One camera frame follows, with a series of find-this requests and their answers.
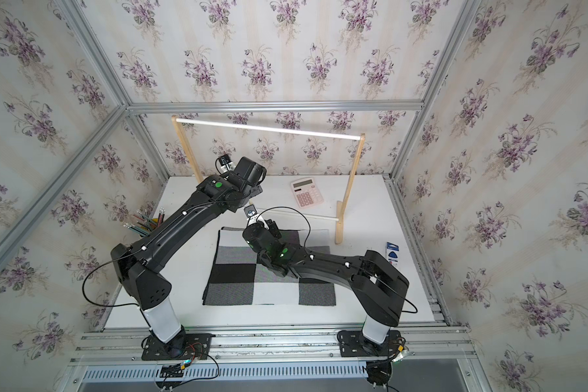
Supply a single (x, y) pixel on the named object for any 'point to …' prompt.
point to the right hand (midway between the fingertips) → (261, 221)
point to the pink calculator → (306, 192)
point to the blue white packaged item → (392, 253)
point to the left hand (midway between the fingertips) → (254, 190)
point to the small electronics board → (175, 370)
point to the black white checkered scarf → (238, 278)
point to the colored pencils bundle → (144, 224)
